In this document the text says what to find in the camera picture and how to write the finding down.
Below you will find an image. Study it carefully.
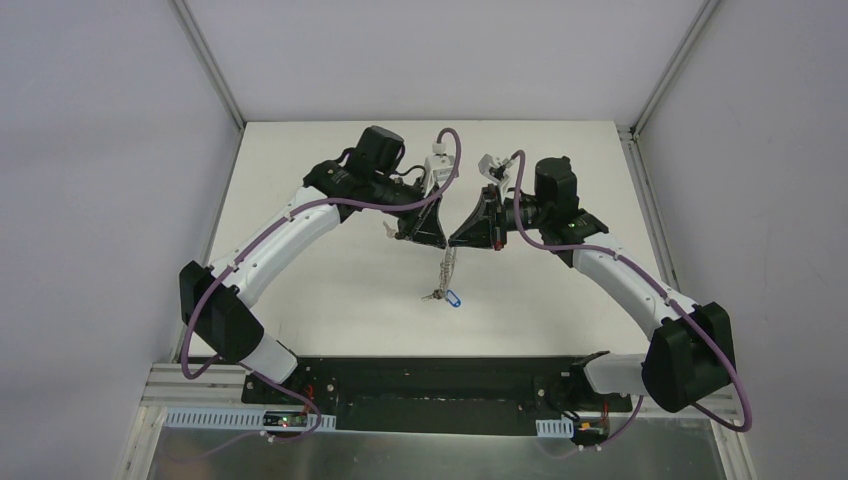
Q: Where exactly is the key with blue tag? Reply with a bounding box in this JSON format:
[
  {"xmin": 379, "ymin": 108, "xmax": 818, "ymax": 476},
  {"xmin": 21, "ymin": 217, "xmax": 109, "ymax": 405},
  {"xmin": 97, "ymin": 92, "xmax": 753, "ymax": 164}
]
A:
[{"xmin": 421, "ymin": 289, "xmax": 462, "ymax": 308}]

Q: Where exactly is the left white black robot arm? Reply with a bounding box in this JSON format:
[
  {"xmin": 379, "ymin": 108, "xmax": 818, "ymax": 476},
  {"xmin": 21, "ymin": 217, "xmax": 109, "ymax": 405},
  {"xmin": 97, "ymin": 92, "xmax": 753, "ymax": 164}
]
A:
[{"xmin": 179, "ymin": 125, "xmax": 461, "ymax": 405}]

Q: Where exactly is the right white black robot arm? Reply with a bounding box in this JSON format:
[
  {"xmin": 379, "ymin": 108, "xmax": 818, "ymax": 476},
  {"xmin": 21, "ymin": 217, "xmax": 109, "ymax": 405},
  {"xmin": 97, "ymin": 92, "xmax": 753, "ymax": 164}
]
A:
[{"xmin": 449, "ymin": 155, "xmax": 735, "ymax": 413}]

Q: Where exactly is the key with black head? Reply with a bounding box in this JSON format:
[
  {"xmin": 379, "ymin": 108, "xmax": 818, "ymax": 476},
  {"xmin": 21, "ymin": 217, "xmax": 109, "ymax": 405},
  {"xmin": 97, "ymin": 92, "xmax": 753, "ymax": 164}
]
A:
[{"xmin": 383, "ymin": 222, "xmax": 398, "ymax": 240}]

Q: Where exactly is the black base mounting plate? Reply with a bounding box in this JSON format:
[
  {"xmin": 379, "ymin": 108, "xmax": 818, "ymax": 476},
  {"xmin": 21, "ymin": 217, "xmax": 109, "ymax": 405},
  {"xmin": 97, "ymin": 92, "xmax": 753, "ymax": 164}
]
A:
[{"xmin": 241, "ymin": 356, "xmax": 632, "ymax": 436}]

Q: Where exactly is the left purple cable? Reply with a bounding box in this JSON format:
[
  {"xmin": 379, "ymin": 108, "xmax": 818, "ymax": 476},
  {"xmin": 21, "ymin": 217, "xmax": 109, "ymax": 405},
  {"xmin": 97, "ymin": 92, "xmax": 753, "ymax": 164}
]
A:
[{"xmin": 180, "ymin": 127, "xmax": 463, "ymax": 446}]

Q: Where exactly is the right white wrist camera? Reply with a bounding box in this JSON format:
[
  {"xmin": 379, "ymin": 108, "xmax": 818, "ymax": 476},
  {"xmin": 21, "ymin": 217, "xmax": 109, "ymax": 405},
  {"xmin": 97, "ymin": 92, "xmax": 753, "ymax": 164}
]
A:
[{"xmin": 478, "ymin": 154, "xmax": 514, "ymax": 187}]

